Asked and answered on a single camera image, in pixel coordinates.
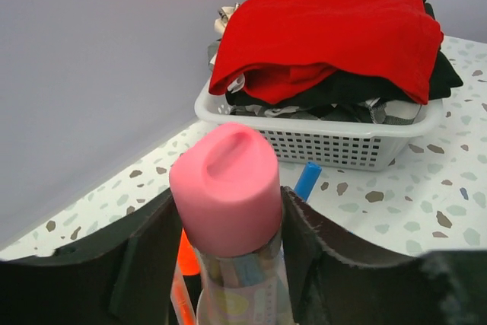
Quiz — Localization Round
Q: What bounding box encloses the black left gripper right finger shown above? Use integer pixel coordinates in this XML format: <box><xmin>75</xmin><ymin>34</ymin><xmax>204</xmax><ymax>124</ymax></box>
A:
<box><xmin>281</xmin><ymin>187</ymin><xmax>486</xmax><ymax>324</ymax></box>

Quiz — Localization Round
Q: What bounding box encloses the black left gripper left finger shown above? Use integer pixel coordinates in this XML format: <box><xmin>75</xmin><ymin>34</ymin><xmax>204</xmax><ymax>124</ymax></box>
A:
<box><xmin>1</xmin><ymin>190</ymin><xmax>182</xmax><ymax>324</ymax></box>

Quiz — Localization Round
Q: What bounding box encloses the orange gel pen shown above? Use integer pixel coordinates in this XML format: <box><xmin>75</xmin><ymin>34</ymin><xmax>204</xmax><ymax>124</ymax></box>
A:
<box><xmin>170</xmin><ymin>263</ymin><xmax>196</xmax><ymax>325</ymax></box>

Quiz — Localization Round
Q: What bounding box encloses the white pen blue cap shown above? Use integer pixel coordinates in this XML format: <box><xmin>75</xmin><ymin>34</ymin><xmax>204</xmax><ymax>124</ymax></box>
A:
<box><xmin>294</xmin><ymin>161</ymin><xmax>322</xmax><ymax>202</ymax></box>

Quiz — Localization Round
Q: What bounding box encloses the pink capped crayon tube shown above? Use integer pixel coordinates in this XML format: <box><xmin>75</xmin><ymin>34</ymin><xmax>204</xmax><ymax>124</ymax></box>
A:
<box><xmin>169</xmin><ymin>123</ymin><xmax>294</xmax><ymax>324</ymax></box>

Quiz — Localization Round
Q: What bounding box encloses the orange capped marker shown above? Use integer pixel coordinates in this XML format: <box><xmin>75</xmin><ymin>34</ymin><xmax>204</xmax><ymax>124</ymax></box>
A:
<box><xmin>177</xmin><ymin>229</ymin><xmax>200</xmax><ymax>276</ymax></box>

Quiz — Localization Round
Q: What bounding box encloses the white perforated plastic basket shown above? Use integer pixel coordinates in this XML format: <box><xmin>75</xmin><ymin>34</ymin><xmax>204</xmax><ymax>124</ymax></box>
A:
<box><xmin>194</xmin><ymin>83</ymin><xmax>443</xmax><ymax>171</ymax></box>

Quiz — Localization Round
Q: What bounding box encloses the black garment in basket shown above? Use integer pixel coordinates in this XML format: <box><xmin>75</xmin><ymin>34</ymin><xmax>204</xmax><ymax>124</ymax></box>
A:
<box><xmin>224</xmin><ymin>0</ymin><xmax>464</xmax><ymax>113</ymax></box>

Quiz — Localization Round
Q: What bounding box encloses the red cloth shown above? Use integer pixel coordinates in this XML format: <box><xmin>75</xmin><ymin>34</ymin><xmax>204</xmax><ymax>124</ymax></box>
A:
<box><xmin>208</xmin><ymin>0</ymin><xmax>444</xmax><ymax>106</ymax></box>

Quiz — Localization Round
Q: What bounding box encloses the beige item behind basket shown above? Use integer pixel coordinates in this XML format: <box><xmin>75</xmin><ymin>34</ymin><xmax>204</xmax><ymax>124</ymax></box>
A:
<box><xmin>214</xmin><ymin>3</ymin><xmax>240</xmax><ymax>35</ymax></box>

